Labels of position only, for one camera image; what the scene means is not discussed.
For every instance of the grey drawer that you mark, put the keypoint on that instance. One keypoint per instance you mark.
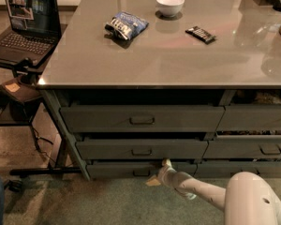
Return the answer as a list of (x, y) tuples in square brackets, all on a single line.
[(251, 117), (125, 169), (244, 146), (226, 169), (141, 148), (141, 118)]

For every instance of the black open laptop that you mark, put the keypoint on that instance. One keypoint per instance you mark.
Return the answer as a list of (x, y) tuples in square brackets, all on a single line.
[(25, 25)]

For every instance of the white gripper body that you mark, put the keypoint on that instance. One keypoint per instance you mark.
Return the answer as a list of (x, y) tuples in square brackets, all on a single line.
[(170, 176)]

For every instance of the black candy bar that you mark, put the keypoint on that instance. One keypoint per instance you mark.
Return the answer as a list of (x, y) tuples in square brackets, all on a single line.
[(201, 34)]

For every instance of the blue chip bag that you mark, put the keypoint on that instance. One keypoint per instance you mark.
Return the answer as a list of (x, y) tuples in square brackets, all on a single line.
[(126, 26)]

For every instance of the black laptop stand cart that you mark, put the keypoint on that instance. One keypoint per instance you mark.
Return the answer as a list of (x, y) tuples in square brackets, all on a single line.
[(33, 73)]

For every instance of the grey cabinet frame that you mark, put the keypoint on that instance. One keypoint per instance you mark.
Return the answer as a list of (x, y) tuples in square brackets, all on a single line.
[(57, 99)]

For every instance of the black bag with note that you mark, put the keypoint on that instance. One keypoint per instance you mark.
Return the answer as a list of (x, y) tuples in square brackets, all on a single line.
[(24, 97)]

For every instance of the white ceramic bowl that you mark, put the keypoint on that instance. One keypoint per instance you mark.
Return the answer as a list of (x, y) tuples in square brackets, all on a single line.
[(170, 8)]

